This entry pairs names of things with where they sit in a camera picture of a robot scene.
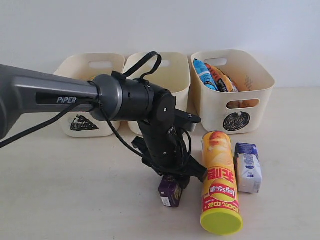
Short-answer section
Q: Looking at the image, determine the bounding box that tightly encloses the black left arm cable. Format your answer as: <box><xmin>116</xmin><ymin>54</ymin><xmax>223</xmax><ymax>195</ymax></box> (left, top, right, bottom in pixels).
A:
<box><xmin>0</xmin><ymin>51</ymin><xmax>193</xmax><ymax>176</ymax></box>

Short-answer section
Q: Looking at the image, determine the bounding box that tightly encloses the cream bin square mark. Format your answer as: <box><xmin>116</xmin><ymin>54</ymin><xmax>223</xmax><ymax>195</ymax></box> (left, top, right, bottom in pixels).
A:
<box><xmin>122</xmin><ymin>52</ymin><xmax>191</xmax><ymax>135</ymax></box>

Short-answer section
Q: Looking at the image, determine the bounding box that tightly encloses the purple juice carton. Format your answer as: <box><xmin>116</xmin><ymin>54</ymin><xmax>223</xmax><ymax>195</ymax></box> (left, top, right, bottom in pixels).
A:
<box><xmin>158</xmin><ymin>175</ymin><xmax>183</xmax><ymax>208</ymax></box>

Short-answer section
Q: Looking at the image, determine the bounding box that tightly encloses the white blue milk carton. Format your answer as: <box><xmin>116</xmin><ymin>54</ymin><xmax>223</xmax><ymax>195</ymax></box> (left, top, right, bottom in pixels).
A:
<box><xmin>234</xmin><ymin>142</ymin><xmax>263</xmax><ymax>194</ymax></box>

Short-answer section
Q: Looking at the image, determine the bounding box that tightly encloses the yellow Lays chips can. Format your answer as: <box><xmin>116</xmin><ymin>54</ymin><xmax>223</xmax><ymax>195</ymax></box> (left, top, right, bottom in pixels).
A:
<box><xmin>200</xmin><ymin>131</ymin><xmax>243</xmax><ymax>236</ymax></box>

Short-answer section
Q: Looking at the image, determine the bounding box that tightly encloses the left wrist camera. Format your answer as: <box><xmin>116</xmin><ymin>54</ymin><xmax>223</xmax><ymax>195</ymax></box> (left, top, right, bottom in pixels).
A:
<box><xmin>174</xmin><ymin>109</ymin><xmax>202</xmax><ymax>132</ymax></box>

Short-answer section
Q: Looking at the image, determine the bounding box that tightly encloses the orange instant noodle bag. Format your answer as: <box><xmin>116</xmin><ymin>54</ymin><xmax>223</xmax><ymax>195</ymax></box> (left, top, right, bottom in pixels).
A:
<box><xmin>205</xmin><ymin>63</ymin><xmax>260</xmax><ymax>110</ymax></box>

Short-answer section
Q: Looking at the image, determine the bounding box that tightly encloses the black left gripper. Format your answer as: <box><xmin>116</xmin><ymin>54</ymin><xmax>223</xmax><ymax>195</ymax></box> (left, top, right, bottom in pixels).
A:
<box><xmin>132</xmin><ymin>126</ymin><xmax>207</xmax><ymax>189</ymax></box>

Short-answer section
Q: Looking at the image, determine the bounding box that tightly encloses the blue snack bag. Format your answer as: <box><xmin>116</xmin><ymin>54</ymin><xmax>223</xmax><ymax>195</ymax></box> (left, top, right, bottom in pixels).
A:
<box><xmin>193</xmin><ymin>58</ymin><xmax>218</xmax><ymax>91</ymax></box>

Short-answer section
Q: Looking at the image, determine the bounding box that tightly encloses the cream bin triangle mark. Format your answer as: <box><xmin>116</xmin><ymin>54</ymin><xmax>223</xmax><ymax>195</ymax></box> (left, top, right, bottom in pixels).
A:
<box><xmin>54</xmin><ymin>53</ymin><xmax>126</xmax><ymax>138</ymax></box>

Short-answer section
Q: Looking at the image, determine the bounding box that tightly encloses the cream bin circle mark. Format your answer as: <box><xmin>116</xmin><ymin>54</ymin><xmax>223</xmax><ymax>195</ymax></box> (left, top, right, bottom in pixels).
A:
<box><xmin>190</xmin><ymin>49</ymin><xmax>275</xmax><ymax>135</ymax></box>

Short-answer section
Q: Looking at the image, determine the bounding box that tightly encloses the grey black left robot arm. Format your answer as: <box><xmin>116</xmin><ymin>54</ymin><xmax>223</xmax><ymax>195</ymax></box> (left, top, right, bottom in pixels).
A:
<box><xmin>0</xmin><ymin>65</ymin><xmax>208</xmax><ymax>187</ymax></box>

